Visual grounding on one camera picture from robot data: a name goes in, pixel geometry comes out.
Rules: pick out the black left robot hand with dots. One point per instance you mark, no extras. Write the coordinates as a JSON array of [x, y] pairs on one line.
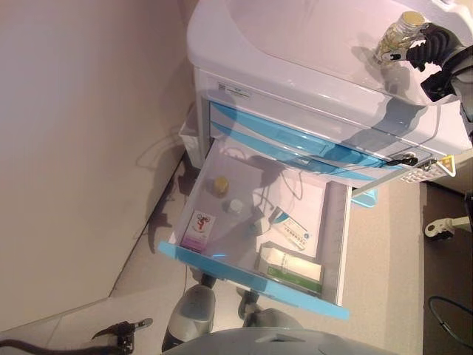
[[123, 336]]

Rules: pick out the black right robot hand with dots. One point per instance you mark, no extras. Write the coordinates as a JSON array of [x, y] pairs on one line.
[[436, 46]]

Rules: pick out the clear bottle yellow cap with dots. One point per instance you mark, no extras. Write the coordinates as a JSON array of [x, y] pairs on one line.
[[397, 38]]

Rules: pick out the blue white cart drawer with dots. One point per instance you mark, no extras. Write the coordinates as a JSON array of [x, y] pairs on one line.
[[255, 120], [347, 173], [240, 177]]

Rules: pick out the pink white medicine box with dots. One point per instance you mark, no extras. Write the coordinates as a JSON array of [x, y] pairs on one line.
[[199, 227]]

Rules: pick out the green white medicine box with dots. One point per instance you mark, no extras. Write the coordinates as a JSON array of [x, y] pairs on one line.
[[288, 268]]

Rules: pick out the small amber medicine bottle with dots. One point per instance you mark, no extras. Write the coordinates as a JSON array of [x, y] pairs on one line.
[[220, 186]]

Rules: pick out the yellow sharps container red lid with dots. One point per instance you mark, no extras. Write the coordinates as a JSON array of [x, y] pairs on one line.
[[448, 165]]

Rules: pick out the white perforated basket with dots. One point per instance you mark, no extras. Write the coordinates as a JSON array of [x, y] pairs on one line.
[[417, 175]]

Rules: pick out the white medical cart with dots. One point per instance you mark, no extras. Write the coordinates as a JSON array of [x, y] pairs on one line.
[[295, 48]]

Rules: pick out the white bin blue lid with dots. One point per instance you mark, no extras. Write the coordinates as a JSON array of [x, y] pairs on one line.
[[366, 197]]

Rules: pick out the small white cap bottle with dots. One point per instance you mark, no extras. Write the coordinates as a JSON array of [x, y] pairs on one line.
[[233, 206]]

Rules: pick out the small white cube box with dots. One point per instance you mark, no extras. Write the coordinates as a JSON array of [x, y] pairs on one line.
[[263, 226]]

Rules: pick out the white bed caster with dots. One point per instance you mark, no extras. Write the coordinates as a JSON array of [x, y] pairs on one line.
[[438, 229]]

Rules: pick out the white blue tube box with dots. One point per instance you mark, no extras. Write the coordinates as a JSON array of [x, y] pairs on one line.
[[297, 231]]

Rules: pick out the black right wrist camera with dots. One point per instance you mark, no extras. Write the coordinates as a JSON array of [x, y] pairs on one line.
[[438, 87]]

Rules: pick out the white bed frame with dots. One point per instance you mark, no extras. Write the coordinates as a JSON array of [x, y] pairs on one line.
[[462, 221]]

